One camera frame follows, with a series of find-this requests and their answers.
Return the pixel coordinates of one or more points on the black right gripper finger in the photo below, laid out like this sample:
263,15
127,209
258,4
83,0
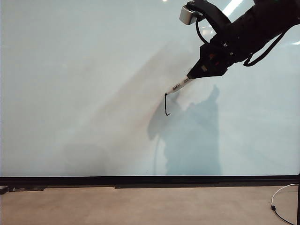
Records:
208,69
211,51

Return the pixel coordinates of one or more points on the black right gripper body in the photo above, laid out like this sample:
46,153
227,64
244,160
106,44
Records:
226,47

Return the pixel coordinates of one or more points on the white marker pen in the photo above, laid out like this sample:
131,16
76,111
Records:
179,85

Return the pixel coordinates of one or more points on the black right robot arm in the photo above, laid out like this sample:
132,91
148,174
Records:
260,21

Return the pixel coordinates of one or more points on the long black marker tray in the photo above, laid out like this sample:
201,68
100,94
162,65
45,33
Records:
164,186

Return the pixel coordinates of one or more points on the short black marker tray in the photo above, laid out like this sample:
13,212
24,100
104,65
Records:
30,188

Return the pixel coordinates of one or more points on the small black eraser block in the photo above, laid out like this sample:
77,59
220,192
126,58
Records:
3,189

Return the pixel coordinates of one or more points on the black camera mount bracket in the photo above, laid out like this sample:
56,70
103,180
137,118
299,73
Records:
215,14

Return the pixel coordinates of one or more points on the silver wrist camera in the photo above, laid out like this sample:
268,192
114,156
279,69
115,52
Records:
188,12

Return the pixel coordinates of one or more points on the glass whiteboard with black frame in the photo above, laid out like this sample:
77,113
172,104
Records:
70,93

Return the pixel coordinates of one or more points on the black stand post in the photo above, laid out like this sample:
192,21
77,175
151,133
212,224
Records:
299,206

